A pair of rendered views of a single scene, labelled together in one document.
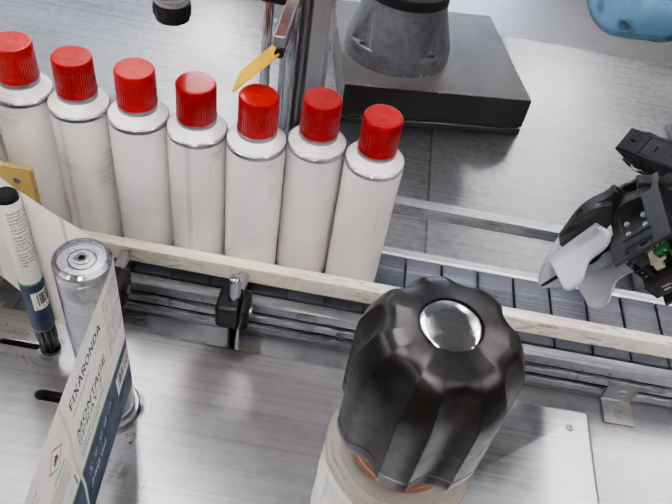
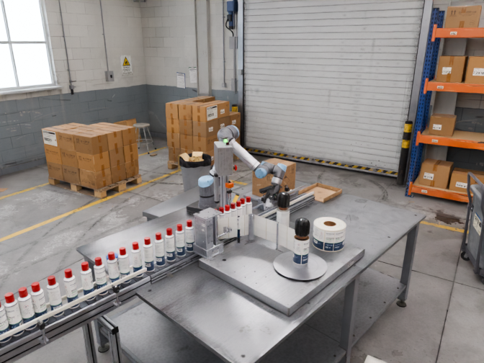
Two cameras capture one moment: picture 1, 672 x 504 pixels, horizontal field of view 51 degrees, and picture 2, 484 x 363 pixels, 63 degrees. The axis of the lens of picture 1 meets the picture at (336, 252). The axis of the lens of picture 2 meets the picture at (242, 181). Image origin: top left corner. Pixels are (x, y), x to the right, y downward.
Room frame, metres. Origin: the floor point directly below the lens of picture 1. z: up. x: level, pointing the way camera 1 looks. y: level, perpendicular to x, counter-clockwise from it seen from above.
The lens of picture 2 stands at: (-1.23, 1.85, 2.10)
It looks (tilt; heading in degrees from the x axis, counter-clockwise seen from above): 20 degrees down; 313
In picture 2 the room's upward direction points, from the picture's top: straight up
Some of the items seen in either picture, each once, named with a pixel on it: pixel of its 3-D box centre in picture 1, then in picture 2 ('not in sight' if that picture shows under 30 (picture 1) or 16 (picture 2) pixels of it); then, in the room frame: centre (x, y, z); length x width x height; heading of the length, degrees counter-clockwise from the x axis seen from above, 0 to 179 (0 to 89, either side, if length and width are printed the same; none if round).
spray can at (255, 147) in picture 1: (253, 188); (238, 214); (0.47, 0.08, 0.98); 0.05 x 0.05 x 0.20
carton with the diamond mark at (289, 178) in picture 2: not in sight; (274, 178); (0.77, -0.67, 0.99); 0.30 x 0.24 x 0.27; 90
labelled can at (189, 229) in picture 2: not in sight; (189, 235); (0.47, 0.51, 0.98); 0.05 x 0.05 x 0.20
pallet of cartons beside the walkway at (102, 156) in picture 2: not in sight; (92, 156); (4.42, -0.79, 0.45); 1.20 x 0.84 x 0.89; 13
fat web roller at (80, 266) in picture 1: (98, 341); (251, 227); (0.28, 0.16, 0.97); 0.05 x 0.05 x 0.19
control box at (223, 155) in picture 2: not in sight; (223, 158); (0.56, 0.13, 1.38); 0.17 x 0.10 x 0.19; 145
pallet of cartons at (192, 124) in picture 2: not in sight; (204, 132); (3.97, -2.70, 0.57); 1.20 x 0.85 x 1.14; 103
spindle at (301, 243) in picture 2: not in sight; (301, 242); (-0.13, 0.19, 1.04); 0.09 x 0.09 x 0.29
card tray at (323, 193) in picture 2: not in sight; (320, 191); (0.48, -0.97, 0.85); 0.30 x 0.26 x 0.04; 90
